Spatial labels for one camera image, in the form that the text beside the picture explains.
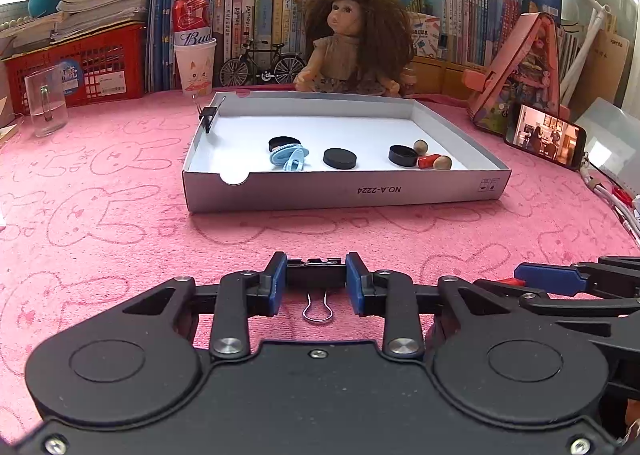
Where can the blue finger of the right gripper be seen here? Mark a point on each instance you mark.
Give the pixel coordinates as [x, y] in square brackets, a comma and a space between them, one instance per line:
[625, 262]
[557, 279]

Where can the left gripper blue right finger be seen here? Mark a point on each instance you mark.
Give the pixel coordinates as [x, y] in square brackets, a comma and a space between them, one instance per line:
[391, 295]

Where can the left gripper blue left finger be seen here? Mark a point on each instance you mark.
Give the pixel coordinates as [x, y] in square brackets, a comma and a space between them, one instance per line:
[241, 295]

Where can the red crayon translucent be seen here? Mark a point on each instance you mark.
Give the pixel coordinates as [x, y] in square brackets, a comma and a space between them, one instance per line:
[512, 281]

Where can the black binder clip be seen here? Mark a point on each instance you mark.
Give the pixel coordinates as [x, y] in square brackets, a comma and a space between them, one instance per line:
[207, 110]
[316, 276]

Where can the blue shark hair clip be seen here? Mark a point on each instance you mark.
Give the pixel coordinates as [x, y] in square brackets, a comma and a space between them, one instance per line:
[289, 157]

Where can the black disc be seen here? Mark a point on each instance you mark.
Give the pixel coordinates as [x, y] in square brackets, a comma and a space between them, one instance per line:
[339, 158]

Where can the black ringed lid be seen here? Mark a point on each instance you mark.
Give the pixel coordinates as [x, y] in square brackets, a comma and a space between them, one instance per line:
[277, 142]

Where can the red crayon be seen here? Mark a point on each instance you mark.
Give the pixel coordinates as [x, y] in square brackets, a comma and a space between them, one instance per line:
[428, 161]

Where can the black round cap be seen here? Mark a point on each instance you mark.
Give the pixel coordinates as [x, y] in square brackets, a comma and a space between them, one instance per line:
[403, 156]

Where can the brown hazelnut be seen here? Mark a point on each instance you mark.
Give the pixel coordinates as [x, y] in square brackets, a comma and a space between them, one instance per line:
[421, 147]
[442, 162]

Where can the red scissors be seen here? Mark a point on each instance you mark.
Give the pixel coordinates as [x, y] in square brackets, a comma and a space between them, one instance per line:
[623, 196]

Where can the white cardboard tray box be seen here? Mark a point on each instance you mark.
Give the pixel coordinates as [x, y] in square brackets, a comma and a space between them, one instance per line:
[229, 169]

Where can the clear plastic folder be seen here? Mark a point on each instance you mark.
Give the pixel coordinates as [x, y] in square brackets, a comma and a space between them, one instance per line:
[613, 143]

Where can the smartphone playing video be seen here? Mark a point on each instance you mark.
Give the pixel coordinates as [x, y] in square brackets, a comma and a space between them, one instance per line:
[551, 138]

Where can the black binder clip on tray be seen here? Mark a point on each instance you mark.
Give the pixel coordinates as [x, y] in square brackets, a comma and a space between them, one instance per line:
[207, 110]

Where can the miniature black bicycle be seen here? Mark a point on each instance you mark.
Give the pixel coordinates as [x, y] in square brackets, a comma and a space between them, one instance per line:
[257, 65]

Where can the white pipe stand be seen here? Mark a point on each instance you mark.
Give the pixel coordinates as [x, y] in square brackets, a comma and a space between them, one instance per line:
[600, 14]

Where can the pink triangular toy house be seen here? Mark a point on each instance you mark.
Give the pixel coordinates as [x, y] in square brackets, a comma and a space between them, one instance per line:
[524, 71]

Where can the pink lidded jar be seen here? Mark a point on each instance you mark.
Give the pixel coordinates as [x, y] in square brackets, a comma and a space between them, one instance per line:
[407, 81]

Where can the wooden drawer shelf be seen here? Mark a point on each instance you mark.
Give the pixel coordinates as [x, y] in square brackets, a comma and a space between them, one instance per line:
[435, 76]

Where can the white cat paper cup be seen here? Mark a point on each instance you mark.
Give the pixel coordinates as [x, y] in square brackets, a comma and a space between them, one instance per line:
[196, 68]

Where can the brown haired doll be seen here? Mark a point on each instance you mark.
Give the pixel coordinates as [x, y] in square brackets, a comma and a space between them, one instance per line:
[355, 46]

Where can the red Budweiser can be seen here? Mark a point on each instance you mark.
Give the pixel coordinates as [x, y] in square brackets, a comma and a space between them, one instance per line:
[190, 22]

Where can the row of upright books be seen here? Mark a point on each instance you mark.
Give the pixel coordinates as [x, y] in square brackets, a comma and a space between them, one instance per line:
[234, 23]

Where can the red plastic basket left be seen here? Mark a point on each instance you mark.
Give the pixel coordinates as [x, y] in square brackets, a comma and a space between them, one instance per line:
[104, 66]

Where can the clear acrylic block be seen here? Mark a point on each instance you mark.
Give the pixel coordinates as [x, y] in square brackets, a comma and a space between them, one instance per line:
[46, 101]

